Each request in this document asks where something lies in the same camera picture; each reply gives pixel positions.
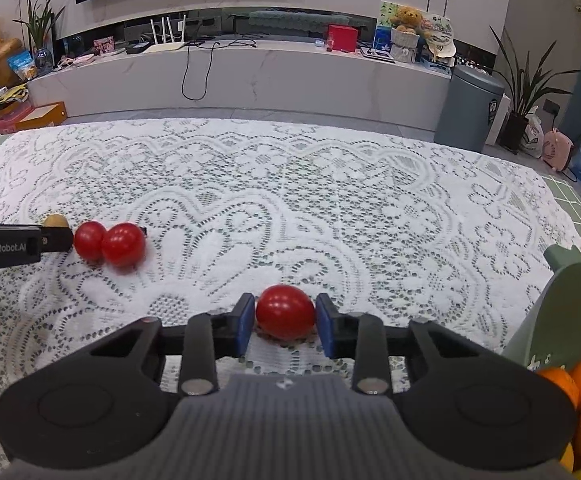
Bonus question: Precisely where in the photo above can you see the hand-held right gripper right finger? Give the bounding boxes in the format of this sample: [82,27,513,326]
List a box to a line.
[315,292,478,396]

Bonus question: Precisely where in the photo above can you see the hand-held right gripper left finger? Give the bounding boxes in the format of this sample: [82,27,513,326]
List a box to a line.
[90,292,257,397]

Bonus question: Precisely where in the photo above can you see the red tomato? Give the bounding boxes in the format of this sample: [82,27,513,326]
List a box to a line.
[101,223,147,268]
[74,221,107,262]
[255,285,317,341]

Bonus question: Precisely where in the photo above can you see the green colander bowl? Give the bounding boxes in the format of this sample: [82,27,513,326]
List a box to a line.
[500,244,581,480]

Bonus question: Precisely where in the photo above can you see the pink box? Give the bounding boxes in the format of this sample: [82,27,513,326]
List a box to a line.
[0,102,34,135]

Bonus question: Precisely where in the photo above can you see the orange cardboard box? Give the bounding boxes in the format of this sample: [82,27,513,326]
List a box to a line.
[15,101,68,131]

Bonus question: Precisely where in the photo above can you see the white lace tablecloth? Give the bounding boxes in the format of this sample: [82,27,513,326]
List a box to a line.
[0,119,581,413]

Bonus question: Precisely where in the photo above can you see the yellow-green packets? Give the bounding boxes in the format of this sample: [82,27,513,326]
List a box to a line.
[0,85,30,111]

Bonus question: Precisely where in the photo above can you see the blue snack bag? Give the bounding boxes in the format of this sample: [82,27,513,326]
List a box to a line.
[8,50,37,81]

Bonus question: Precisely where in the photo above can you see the gold vase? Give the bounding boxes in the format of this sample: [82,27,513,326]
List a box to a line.
[0,37,25,88]

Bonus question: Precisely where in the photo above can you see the white router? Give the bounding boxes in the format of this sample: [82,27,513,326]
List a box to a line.
[149,16,188,53]

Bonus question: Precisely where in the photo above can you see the green plant in glass vase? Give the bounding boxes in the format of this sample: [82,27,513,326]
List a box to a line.
[13,0,68,76]

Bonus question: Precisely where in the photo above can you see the white marble media cabinet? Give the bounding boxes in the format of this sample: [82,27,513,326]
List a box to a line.
[25,37,453,133]

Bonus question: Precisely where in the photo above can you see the grey trash bin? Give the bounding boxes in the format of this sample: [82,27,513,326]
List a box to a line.
[434,65,506,152]

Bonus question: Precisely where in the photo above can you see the potted plant in black pot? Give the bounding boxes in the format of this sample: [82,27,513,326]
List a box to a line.
[490,25,578,153]

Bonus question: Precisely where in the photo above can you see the red box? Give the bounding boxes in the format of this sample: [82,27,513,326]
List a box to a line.
[327,24,360,53]

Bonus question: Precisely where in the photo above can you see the white plastic bag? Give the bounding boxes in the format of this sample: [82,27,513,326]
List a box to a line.
[519,107,545,158]

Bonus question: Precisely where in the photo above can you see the white fabric basket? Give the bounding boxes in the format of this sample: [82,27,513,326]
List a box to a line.
[390,27,418,63]

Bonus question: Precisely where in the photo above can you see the pink pig-shaped appliance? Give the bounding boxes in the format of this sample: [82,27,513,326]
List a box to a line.
[543,129,575,170]

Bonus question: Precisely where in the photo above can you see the white floral hat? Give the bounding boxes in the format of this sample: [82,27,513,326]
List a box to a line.
[420,17,456,58]

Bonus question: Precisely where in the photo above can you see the brown teddy bear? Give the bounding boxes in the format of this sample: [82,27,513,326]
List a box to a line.
[390,6,423,36]

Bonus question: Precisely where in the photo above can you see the black cable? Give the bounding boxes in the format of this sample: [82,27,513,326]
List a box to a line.
[181,39,258,101]

